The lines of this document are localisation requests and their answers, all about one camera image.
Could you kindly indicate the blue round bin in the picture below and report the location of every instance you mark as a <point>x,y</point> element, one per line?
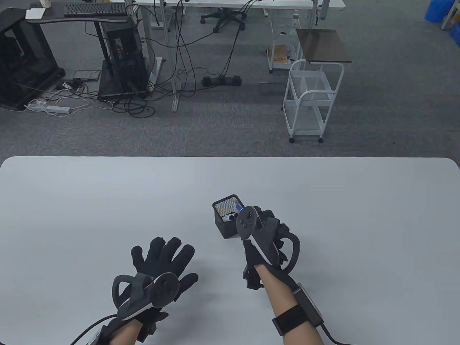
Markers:
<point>436,10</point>

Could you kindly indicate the long white workbench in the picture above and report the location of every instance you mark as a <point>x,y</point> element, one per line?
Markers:
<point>251,3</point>

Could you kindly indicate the person's left hand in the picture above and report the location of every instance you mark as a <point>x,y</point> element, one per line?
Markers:
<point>161,255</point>

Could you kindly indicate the brown cardboard box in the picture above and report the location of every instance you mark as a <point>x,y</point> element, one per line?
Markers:
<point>278,55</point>

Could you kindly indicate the blue capped white marker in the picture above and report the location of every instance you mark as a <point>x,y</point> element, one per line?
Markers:
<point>239,207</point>

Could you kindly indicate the black mesh pen holder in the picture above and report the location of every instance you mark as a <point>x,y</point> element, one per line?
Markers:
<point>224,230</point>

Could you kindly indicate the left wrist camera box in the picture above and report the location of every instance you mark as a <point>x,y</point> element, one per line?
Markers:
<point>95,337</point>

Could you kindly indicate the brown side table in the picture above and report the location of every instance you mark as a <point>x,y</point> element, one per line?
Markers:
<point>323,45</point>

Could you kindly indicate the person's right forearm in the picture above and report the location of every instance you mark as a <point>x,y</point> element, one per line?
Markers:
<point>278,291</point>

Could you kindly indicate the black left hand controller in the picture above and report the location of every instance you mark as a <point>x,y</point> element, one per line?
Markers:
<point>163,287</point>

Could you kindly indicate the black equipment cabinet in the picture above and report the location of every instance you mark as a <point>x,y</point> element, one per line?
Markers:
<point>21,64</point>

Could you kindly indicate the white rolling cart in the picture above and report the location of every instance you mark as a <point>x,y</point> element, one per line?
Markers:
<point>309,107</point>

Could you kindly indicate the person's right hand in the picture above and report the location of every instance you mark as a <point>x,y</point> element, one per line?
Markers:
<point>267,215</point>

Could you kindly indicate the black desk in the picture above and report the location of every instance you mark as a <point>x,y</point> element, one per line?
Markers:
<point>72,19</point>

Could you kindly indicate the person's left forearm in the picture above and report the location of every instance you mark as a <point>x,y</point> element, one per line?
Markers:
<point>125,334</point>

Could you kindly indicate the black foot pedals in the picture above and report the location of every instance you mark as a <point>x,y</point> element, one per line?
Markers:
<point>221,81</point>

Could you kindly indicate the grey flat floor device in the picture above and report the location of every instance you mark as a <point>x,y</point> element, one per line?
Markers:
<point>86,75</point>

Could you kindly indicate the black computer tower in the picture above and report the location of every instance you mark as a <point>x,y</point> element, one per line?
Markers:
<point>125,54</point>

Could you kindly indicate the blue plastic box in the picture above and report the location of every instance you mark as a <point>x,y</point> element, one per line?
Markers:
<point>455,36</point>

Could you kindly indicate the white notepad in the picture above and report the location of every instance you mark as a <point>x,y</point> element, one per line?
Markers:
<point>35,13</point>

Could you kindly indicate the black swivel office chair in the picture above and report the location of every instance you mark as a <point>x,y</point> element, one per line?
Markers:
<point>224,18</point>

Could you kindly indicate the black right hand controller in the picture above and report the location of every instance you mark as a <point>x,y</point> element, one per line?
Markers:
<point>246,222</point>

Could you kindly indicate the black hand controller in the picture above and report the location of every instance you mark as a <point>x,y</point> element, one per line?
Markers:
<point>163,287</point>
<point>246,222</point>

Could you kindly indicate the white power strip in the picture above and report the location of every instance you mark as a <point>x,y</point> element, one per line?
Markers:
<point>54,109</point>

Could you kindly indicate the black keyboard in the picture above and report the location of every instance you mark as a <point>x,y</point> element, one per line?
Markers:
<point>95,9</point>

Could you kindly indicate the aluminium frame post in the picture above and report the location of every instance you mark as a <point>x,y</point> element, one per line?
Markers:
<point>169,54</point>

